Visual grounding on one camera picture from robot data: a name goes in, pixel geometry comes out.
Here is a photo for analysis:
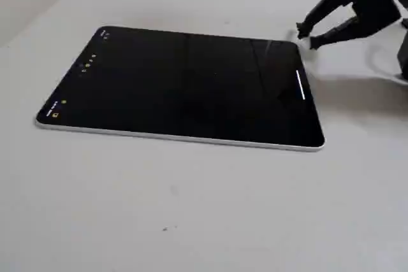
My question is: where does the black screen silver ipad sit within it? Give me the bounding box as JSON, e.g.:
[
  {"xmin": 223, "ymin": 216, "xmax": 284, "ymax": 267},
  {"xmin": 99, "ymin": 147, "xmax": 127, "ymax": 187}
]
[{"xmin": 34, "ymin": 25, "xmax": 326, "ymax": 152}]

